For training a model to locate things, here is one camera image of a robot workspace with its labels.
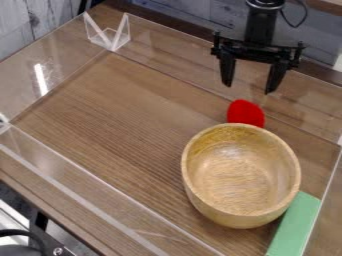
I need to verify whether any green foam block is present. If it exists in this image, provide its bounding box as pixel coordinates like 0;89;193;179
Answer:
265;192;321;256

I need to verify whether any red plush strawberry toy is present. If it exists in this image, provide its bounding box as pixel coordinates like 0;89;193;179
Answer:
228;99;266;128

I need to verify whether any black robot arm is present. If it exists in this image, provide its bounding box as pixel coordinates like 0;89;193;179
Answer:
211;0;309;94

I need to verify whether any black table leg bracket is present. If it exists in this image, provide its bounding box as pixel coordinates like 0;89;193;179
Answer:
30;210;77;256

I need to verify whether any black cable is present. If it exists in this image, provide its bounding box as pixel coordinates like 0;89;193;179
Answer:
280;0;310;29

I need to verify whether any wooden bowl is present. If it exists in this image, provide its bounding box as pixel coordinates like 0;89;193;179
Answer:
181;123;302;229

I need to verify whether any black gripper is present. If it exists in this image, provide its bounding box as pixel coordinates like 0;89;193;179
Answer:
211;6;305;94

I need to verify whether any clear acrylic corner bracket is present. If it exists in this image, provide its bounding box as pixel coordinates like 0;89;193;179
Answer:
83;13;131;52

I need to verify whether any clear acrylic enclosure wall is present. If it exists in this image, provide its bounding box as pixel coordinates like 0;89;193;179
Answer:
0;6;342;256

